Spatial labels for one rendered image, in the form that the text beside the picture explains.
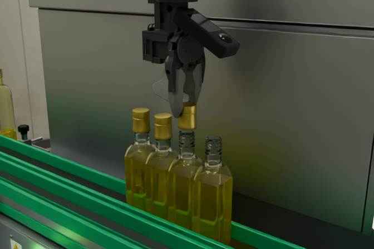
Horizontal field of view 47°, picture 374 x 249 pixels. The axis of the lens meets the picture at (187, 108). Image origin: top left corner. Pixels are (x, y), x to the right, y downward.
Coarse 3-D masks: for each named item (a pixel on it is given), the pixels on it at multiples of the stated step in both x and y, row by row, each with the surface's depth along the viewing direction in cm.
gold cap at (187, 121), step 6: (186, 102) 79; (192, 102) 79; (186, 108) 76; (192, 108) 76; (180, 114) 77; (186, 114) 76; (192, 114) 77; (180, 120) 77; (186, 120) 77; (192, 120) 77; (180, 126) 77; (186, 126) 77; (192, 126) 77
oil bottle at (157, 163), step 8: (152, 152) 83; (160, 152) 82; (168, 152) 83; (176, 152) 84; (152, 160) 83; (160, 160) 82; (168, 160) 82; (152, 168) 83; (160, 168) 82; (152, 176) 83; (160, 176) 82; (152, 184) 84; (160, 184) 83; (152, 192) 84; (160, 192) 83; (152, 200) 85; (160, 200) 84; (152, 208) 85; (160, 208) 84; (160, 216) 85
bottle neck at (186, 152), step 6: (180, 132) 79; (186, 132) 80; (192, 132) 79; (180, 138) 79; (186, 138) 78; (192, 138) 78; (180, 144) 79; (186, 144) 78; (192, 144) 79; (180, 150) 79; (186, 150) 79; (192, 150) 79; (180, 156) 80; (186, 156) 79; (192, 156) 79
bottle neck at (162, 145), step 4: (156, 140) 82; (160, 140) 82; (164, 140) 82; (168, 140) 82; (156, 144) 83; (160, 144) 82; (164, 144) 82; (168, 144) 83; (156, 148) 83; (160, 148) 82; (164, 148) 82; (168, 148) 83
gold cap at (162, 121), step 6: (156, 114) 82; (162, 114) 82; (168, 114) 82; (156, 120) 81; (162, 120) 80; (168, 120) 81; (156, 126) 81; (162, 126) 81; (168, 126) 81; (156, 132) 82; (162, 132) 81; (168, 132) 82; (156, 138) 82; (162, 138) 81; (168, 138) 82
